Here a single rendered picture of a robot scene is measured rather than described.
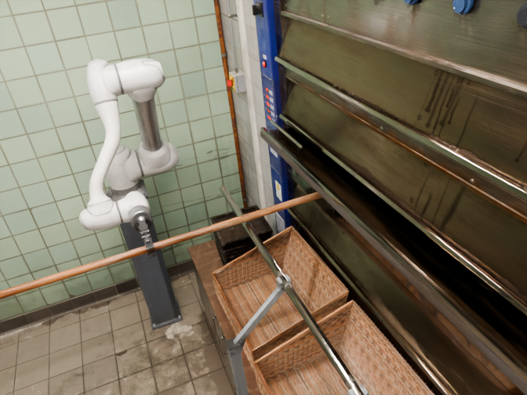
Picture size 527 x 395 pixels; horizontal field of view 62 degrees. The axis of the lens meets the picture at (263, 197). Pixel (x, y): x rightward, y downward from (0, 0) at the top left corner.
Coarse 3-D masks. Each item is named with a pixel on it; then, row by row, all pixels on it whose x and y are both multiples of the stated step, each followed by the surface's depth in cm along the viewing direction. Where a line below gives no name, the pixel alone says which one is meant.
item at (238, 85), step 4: (232, 72) 250; (240, 72) 249; (232, 76) 246; (236, 76) 244; (240, 76) 245; (244, 76) 246; (236, 80) 245; (240, 80) 246; (244, 80) 247; (232, 84) 250; (236, 84) 246; (240, 84) 247; (244, 84) 248; (232, 88) 252; (236, 88) 248; (240, 88) 248; (244, 88) 249; (236, 92) 249
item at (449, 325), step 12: (300, 180) 213; (312, 192) 203; (324, 204) 194; (336, 216) 186; (348, 228) 178; (360, 240) 171; (372, 252) 165; (384, 264) 158; (396, 276) 153; (408, 288) 148; (420, 300) 143; (432, 312) 138; (444, 324) 134; (456, 336) 130; (468, 348) 126; (480, 360) 123; (492, 372) 119; (504, 384) 116
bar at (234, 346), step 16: (224, 192) 206; (256, 240) 173; (288, 288) 149; (272, 304) 157; (256, 320) 158; (304, 320) 139; (240, 336) 159; (320, 336) 131; (240, 352) 161; (336, 352) 127; (240, 368) 165; (336, 368) 123; (240, 384) 170; (352, 384) 117
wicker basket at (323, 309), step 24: (288, 240) 236; (264, 264) 237; (288, 264) 238; (312, 264) 215; (216, 288) 226; (240, 288) 234; (264, 288) 233; (312, 288) 217; (336, 288) 198; (240, 312) 221; (288, 312) 217; (312, 312) 187; (264, 336) 207; (288, 336) 188
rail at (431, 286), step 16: (352, 208) 141; (368, 224) 133; (384, 240) 126; (400, 256) 120; (416, 272) 114; (432, 288) 109; (448, 304) 105; (464, 320) 101; (480, 336) 97; (496, 352) 93; (512, 368) 90
